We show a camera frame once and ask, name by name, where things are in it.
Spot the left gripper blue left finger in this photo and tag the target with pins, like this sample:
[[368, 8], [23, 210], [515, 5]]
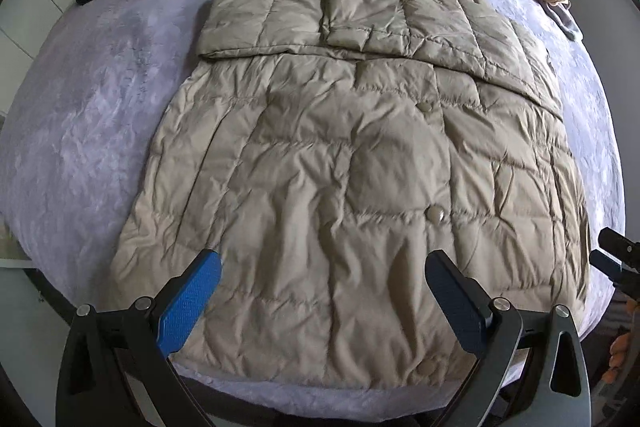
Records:
[[102, 347]]

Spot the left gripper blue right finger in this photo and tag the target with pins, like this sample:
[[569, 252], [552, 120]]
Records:
[[553, 388]]

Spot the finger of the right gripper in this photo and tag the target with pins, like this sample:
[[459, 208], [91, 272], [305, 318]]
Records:
[[618, 259]]

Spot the beige quilted puffer jacket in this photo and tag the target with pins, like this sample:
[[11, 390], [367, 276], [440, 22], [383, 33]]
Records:
[[324, 148]]

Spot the lavender embossed bed cover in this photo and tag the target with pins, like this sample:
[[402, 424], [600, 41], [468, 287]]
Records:
[[78, 135]]

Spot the grey sock garment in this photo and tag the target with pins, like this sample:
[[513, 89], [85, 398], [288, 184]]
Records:
[[561, 15]]

